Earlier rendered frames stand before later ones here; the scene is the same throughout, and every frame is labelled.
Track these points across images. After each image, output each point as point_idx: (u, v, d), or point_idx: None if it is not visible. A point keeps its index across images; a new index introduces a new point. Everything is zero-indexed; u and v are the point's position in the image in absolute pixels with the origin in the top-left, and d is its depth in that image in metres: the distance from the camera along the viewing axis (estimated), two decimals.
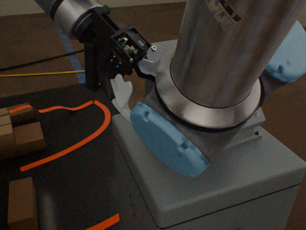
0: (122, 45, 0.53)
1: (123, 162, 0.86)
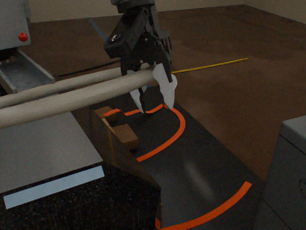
0: (162, 41, 0.60)
1: (299, 157, 1.13)
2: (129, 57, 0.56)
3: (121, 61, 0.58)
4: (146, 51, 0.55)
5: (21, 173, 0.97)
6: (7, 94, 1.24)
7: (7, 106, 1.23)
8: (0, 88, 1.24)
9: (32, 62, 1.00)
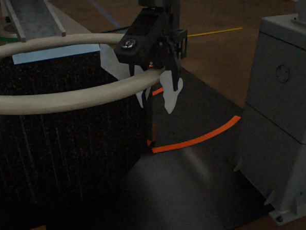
0: None
1: (275, 45, 1.26)
2: None
3: None
4: (158, 54, 0.52)
5: None
6: None
7: (6, 27, 1.17)
8: None
9: (45, 3, 0.95)
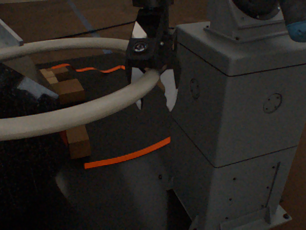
0: None
1: (187, 56, 1.13)
2: None
3: None
4: (158, 55, 0.53)
5: None
6: None
7: None
8: None
9: None
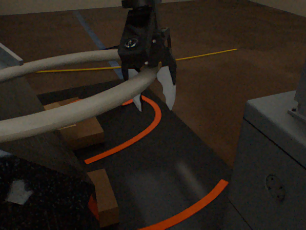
0: None
1: (265, 146, 0.87)
2: None
3: None
4: (152, 53, 0.53)
5: None
6: None
7: None
8: None
9: None
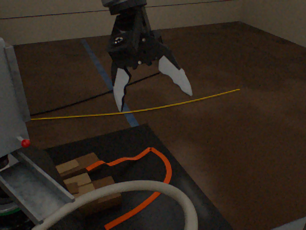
0: None
1: None
2: (126, 58, 0.56)
3: None
4: (144, 52, 0.55)
5: None
6: None
7: None
8: None
9: (41, 173, 1.02)
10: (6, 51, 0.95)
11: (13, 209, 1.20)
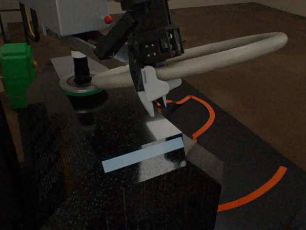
0: (167, 40, 0.51)
1: None
2: None
3: None
4: None
5: (111, 142, 1.06)
6: (82, 75, 1.33)
7: None
8: (75, 70, 1.33)
9: None
10: None
11: (89, 72, 1.47)
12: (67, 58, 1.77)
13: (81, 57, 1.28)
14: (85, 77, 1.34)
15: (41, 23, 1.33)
